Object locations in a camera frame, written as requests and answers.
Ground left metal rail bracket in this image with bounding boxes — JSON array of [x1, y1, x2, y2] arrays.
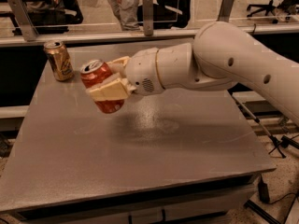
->
[[7, 0, 37, 41]]

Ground black office chair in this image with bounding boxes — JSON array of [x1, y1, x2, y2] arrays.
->
[[247, 0, 299, 23]]

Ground right metal rail bracket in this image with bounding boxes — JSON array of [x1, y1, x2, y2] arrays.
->
[[217, 0, 235, 22]]

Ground red coke can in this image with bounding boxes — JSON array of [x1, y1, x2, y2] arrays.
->
[[80, 60, 124, 114]]

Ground standing person grey trousers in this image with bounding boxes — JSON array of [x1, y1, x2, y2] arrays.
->
[[107, 0, 139, 31]]

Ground seated person dark clothes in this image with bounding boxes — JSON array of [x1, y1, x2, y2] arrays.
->
[[26, 0, 83, 35]]

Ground black tripod stand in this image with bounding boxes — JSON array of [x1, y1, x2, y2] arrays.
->
[[232, 96, 299, 159]]

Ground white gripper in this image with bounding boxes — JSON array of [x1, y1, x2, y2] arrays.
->
[[86, 48, 164, 101]]

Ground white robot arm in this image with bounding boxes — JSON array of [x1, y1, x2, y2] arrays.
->
[[87, 21, 299, 125]]

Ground black power adapter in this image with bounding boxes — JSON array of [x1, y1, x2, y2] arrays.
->
[[258, 176, 270, 203]]

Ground metal rail bracket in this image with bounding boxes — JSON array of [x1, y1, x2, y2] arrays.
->
[[142, 0, 153, 36], [217, 0, 235, 22], [7, 0, 37, 41]]

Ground gold soda can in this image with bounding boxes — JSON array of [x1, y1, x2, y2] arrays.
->
[[44, 40, 74, 81]]

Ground middle metal rail bracket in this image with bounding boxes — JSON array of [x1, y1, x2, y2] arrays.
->
[[142, 0, 153, 36]]

